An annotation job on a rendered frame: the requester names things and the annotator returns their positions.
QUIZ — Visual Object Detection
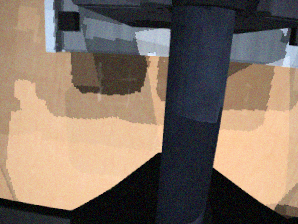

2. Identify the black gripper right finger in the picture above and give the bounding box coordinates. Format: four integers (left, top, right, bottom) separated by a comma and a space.
204, 168, 294, 224

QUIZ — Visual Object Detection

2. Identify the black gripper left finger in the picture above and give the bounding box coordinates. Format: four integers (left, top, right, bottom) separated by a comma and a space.
0, 152, 161, 224

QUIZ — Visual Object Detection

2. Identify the dark blue-grey cylindrical shaft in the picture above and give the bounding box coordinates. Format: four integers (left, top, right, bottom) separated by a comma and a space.
156, 6, 235, 224

